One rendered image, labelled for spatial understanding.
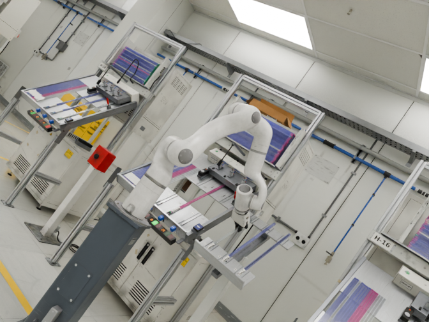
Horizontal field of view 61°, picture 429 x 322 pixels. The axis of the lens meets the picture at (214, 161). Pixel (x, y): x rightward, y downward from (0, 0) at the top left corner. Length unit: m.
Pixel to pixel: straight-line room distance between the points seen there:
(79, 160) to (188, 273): 1.45
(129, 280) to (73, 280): 0.93
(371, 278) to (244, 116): 1.17
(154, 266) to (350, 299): 1.23
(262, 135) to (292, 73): 2.84
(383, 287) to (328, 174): 1.97
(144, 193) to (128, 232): 0.18
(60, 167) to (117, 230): 1.76
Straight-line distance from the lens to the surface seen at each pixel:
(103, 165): 2.84
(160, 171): 1.68
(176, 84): 3.61
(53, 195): 3.39
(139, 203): 1.69
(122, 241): 1.69
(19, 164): 3.77
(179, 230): 2.16
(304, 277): 3.89
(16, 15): 6.27
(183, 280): 2.45
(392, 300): 2.26
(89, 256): 1.75
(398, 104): 4.33
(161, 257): 2.55
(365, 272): 2.31
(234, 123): 1.76
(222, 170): 2.59
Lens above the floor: 1.03
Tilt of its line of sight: 3 degrees up
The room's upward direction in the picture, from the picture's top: 36 degrees clockwise
